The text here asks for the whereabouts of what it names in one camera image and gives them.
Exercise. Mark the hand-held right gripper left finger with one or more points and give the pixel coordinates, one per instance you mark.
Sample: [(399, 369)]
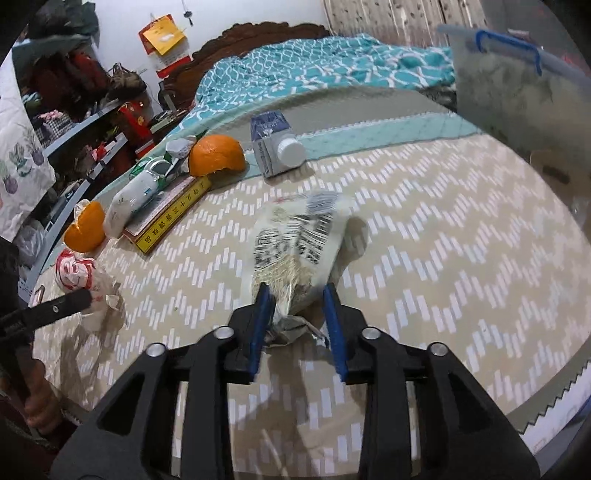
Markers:
[(261, 318)]

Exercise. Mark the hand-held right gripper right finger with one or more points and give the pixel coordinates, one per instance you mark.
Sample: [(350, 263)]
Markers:
[(332, 323)]

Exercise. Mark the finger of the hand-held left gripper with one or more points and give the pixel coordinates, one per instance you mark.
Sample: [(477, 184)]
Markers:
[(60, 304)]

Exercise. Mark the white snack packet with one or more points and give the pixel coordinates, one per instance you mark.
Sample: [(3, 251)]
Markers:
[(295, 240)]

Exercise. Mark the red yellow book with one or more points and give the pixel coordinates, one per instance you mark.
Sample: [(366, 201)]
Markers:
[(178, 207)]

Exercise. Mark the dark blue milk carton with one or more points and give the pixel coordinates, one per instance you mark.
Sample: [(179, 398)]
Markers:
[(268, 147)]

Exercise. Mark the person's left hand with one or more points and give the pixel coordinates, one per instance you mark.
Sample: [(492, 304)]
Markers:
[(41, 397)]

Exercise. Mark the red printed plastic bag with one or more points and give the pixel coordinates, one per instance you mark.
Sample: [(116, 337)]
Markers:
[(78, 274)]

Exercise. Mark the small orange peel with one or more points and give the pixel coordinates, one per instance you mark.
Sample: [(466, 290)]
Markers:
[(85, 230)]

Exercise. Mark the green white drink can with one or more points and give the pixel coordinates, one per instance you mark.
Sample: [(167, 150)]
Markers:
[(138, 191)]

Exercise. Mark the plant print white cloth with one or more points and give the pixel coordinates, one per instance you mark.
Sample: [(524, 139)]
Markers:
[(18, 152)]

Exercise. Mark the large orange peel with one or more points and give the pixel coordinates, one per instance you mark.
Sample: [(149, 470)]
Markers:
[(214, 154)]

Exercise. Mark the grey cluttered shelf rack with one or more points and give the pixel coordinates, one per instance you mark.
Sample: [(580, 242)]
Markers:
[(69, 134)]

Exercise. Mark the small white wrapper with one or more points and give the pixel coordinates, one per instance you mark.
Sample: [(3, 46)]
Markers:
[(180, 146)]

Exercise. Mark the red gift box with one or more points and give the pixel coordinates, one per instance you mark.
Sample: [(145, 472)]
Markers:
[(136, 122)]

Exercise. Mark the grey green quilted mat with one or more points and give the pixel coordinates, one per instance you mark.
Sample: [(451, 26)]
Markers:
[(351, 108)]

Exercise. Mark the brown handbag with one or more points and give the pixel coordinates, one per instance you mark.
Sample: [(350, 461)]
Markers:
[(124, 81)]

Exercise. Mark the teal patterned blanket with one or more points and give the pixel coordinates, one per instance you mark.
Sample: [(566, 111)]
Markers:
[(314, 64)]

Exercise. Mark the carved wooden headboard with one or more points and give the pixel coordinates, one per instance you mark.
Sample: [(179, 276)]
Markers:
[(203, 53)]

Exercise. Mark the floral curtain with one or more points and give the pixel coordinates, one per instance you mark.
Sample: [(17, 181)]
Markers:
[(397, 18)]

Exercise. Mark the hanging keys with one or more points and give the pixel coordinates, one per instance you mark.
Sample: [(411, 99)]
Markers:
[(186, 14)]

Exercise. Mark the red yellow wall calendar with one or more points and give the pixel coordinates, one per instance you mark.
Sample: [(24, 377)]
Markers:
[(164, 39)]

